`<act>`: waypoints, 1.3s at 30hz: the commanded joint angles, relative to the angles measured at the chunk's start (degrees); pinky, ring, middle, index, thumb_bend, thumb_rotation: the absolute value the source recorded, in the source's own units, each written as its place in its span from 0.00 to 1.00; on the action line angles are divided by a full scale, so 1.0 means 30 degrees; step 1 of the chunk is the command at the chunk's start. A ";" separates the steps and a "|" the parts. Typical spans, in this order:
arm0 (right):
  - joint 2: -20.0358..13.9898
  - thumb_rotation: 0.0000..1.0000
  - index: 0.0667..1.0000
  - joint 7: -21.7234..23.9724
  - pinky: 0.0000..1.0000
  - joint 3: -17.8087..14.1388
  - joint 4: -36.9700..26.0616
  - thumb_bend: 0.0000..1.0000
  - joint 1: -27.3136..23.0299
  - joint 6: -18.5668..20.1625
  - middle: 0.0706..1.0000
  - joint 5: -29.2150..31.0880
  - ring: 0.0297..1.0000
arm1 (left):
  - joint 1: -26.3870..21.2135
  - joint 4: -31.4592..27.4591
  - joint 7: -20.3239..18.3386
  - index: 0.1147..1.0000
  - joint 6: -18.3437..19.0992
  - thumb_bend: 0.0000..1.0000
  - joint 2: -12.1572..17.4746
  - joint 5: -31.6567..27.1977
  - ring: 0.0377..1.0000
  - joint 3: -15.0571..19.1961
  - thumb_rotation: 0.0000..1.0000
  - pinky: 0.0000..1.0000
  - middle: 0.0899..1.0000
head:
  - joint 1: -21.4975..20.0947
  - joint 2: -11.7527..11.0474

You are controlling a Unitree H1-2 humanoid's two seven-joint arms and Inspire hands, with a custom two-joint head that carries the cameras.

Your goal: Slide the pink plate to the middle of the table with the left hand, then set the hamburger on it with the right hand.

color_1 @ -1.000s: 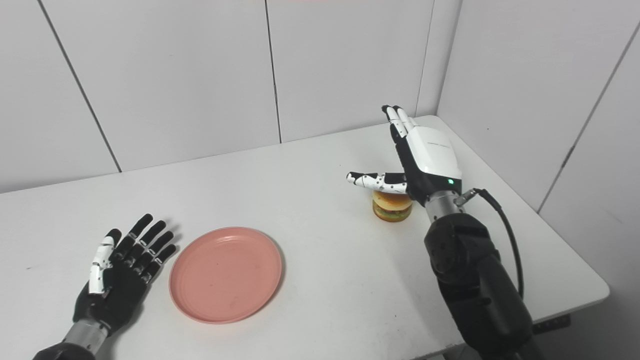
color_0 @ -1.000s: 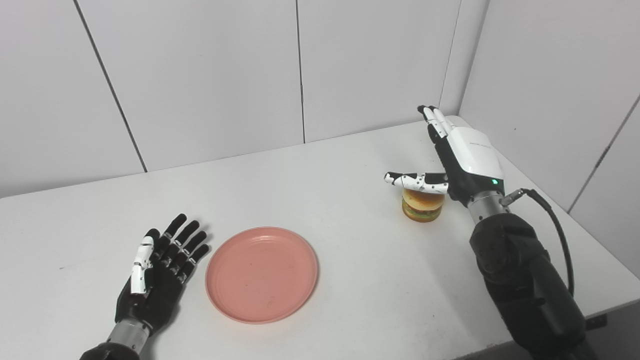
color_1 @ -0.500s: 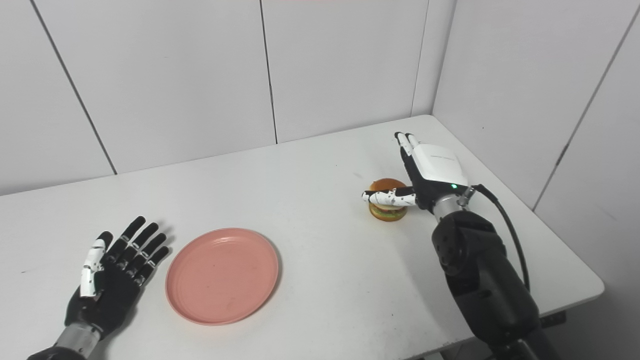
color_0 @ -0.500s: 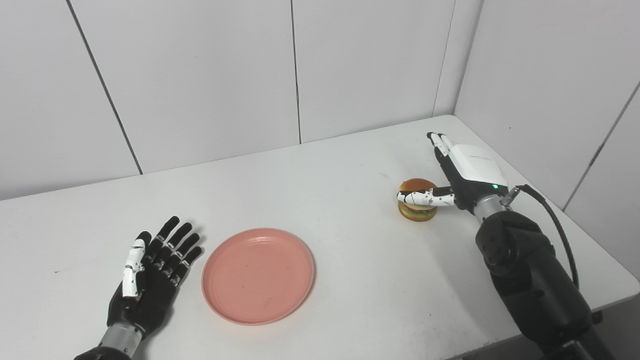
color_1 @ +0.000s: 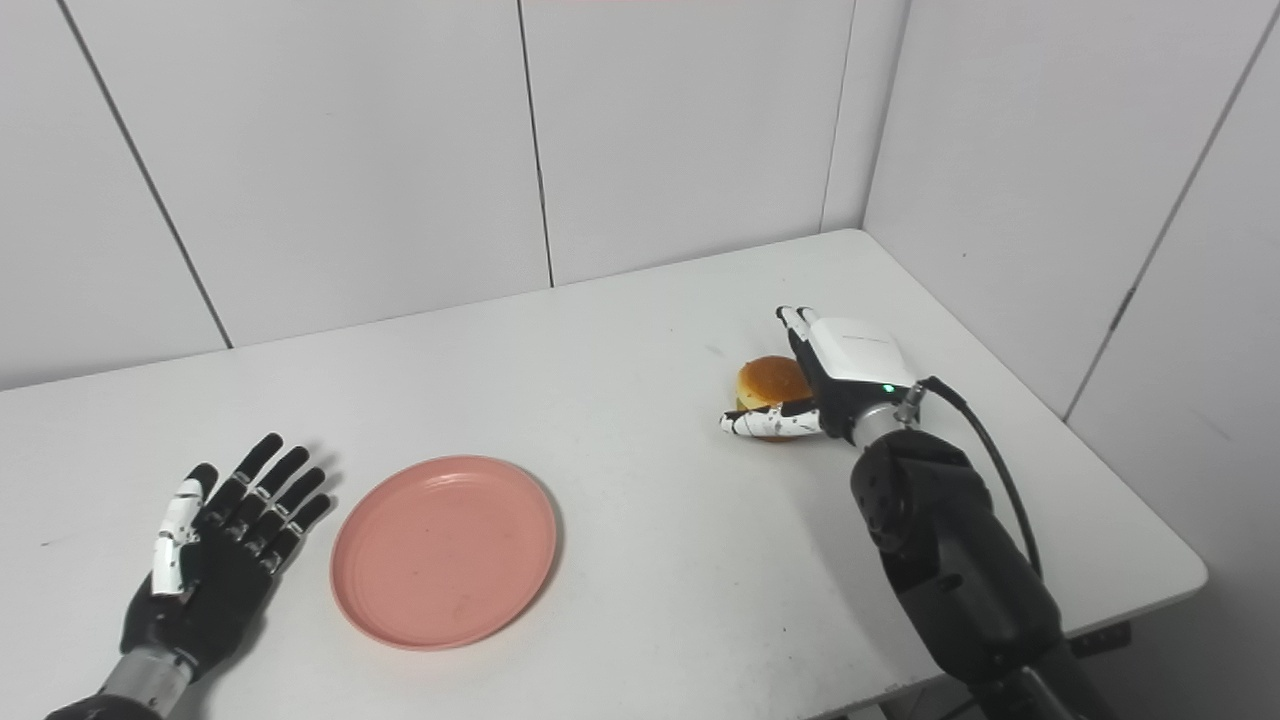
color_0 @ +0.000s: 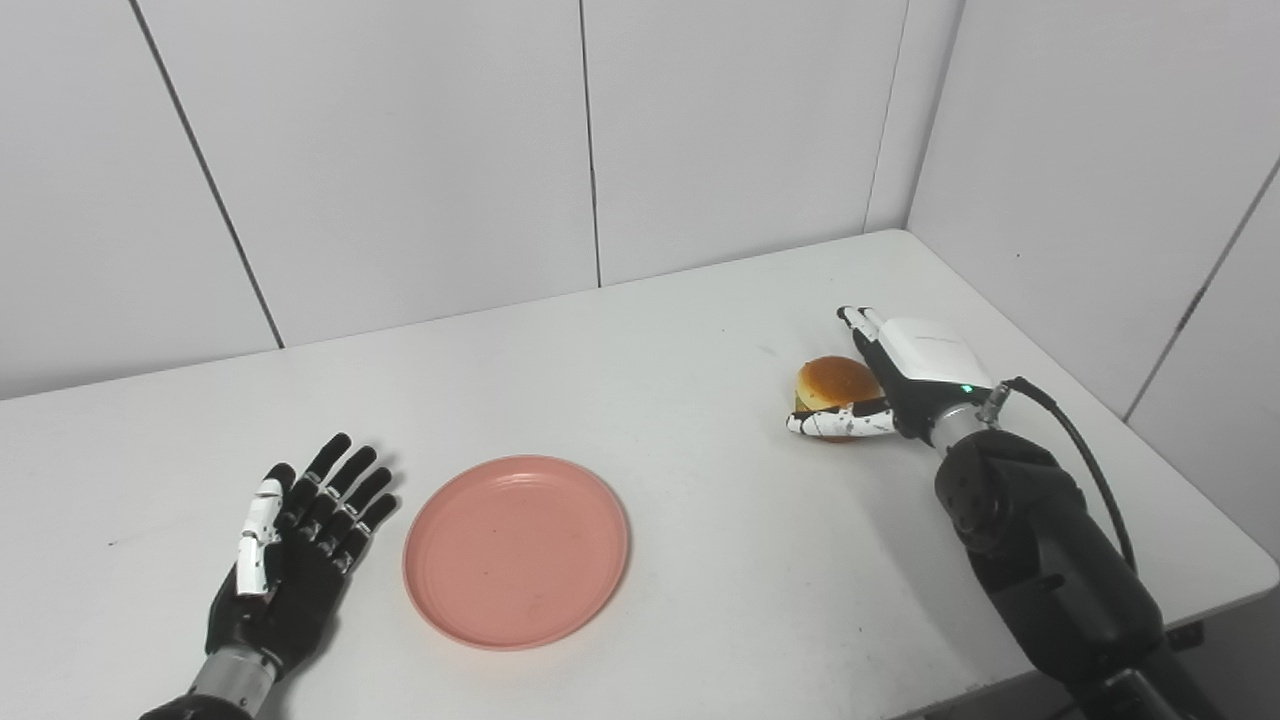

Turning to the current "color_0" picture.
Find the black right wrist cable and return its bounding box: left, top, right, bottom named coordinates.
left=978, top=376, right=1139, bottom=576

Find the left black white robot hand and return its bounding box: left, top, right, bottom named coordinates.
left=205, top=432, right=400, bottom=683

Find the toy hamburger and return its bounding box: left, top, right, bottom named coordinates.
left=794, top=355, right=885, bottom=444

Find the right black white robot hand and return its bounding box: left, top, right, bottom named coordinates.
left=785, top=305, right=996, bottom=443

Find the pink round plate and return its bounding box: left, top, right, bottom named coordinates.
left=402, top=455, right=631, bottom=652

